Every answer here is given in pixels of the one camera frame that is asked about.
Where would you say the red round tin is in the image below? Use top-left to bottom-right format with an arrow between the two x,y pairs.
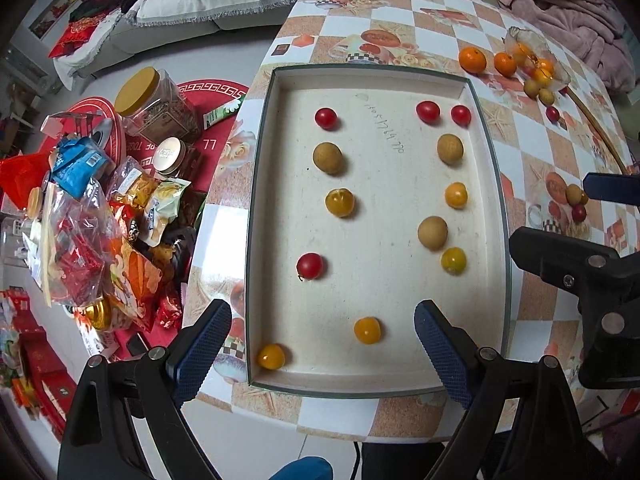
39,95 -> 128,161

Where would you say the stack of red boxes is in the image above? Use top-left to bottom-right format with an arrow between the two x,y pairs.
0,287 -> 76,421

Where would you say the clear plastic container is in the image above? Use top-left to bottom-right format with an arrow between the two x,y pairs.
0,217 -> 36,266

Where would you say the blue snack packet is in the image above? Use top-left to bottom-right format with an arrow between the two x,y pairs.
49,137 -> 113,196

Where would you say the checkered printed tablecloth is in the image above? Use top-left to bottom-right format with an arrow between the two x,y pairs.
181,0 -> 640,443

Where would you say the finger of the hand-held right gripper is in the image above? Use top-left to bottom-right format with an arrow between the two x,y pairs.
583,173 -> 640,206
509,226 -> 640,306

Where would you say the blue cloth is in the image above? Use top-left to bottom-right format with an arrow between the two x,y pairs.
270,460 -> 333,480

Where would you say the jar with gold lid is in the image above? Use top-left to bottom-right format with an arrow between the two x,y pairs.
151,136 -> 193,176

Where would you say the clear plastic bag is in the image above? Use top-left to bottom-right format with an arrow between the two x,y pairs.
505,27 -> 572,92

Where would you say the red and black cloth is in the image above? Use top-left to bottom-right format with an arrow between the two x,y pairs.
70,0 -> 126,23

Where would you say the framed wall picture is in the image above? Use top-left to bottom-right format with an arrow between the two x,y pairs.
27,0 -> 83,38

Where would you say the red patterned round mat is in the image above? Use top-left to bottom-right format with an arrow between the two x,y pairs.
140,79 -> 251,196

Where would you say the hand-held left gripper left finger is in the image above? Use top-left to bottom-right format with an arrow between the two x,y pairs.
56,298 -> 233,480

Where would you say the pink blanket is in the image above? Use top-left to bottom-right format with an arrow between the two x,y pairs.
460,0 -> 636,93

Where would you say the red embroidered cushion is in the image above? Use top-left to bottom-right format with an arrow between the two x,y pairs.
48,17 -> 108,58

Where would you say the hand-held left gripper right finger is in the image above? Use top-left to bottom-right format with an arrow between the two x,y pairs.
413,300 -> 601,480

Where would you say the white rectangular tray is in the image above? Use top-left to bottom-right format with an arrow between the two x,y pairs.
244,64 -> 512,400

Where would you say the gold ingot ornament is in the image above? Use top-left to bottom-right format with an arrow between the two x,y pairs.
82,300 -> 113,331

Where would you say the orange snack bag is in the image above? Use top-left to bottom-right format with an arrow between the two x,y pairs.
107,237 -> 166,333

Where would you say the green striped packet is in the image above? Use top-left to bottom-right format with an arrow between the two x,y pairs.
202,99 -> 246,128

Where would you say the red plastic bag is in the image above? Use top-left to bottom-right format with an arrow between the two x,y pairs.
0,152 -> 51,208

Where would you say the clear bag of red candies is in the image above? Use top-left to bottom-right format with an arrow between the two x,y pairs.
27,180 -> 123,306

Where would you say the grey metal tool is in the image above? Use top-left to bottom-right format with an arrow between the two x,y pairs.
90,120 -> 116,148

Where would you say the clear jar with yellow lid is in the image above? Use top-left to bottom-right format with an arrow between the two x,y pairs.
114,66 -> 201,143

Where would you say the yellow green snack packet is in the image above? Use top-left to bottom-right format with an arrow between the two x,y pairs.
142,177 -> 193,246

